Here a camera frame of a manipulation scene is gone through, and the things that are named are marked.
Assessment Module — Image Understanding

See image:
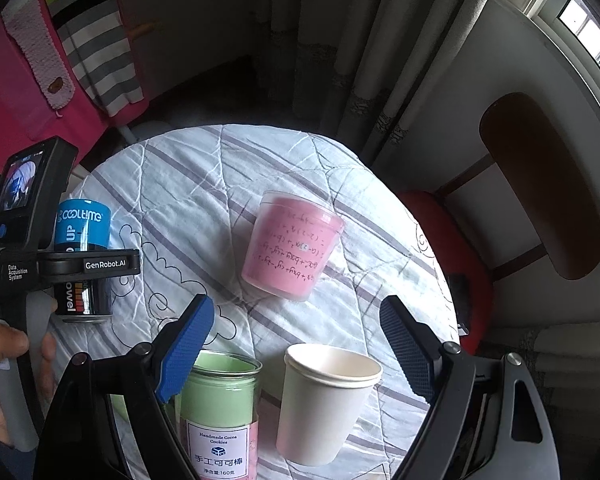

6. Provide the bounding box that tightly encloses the blue black metal tumbler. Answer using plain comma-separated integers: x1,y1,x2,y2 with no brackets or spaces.
52,198,114,324

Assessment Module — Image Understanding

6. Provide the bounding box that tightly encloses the white paper cup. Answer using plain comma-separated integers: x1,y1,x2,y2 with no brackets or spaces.
276,344,382,467

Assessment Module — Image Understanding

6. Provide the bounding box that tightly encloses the pink plastic cup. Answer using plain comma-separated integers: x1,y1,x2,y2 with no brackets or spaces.
242,191,344,301

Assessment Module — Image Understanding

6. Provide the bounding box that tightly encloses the green pink cookie jar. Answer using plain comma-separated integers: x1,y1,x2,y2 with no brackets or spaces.
175,350,262,479

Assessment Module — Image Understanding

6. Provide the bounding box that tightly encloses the red chair cushion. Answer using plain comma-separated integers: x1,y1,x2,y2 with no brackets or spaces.
399,191,494,354

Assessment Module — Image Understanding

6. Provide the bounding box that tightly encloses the hot pink towel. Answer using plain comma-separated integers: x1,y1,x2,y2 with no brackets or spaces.
0,0,149,168

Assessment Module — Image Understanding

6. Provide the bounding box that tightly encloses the brown wooden chair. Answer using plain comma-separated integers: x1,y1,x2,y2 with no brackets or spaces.
434,92,600,282

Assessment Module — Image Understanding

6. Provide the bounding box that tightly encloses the pink knitted scarf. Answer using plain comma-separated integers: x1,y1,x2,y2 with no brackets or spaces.
1,0,74,110

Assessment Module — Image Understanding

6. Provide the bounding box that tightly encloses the wooden towel rack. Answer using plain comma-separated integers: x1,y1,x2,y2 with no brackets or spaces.
128,22,158,41

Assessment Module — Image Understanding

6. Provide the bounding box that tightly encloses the grey green striped scarf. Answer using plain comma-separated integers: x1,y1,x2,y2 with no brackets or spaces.
45,0,144,117

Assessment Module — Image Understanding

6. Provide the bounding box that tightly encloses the beige curtain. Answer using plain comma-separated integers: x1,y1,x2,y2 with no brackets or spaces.
261,0,488,164

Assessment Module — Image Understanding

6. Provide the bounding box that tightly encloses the white framed window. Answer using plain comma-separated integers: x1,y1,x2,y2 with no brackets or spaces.
507,0,600,103

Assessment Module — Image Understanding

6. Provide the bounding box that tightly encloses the black camera display unit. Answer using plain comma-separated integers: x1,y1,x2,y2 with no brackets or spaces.
0,136,78,252

